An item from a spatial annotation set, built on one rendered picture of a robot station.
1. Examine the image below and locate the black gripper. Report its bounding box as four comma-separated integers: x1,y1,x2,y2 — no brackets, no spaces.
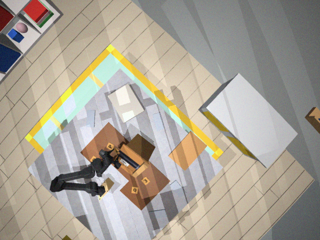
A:
99,149,122,169

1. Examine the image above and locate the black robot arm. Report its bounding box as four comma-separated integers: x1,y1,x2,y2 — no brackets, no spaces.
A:
49,154,113,197

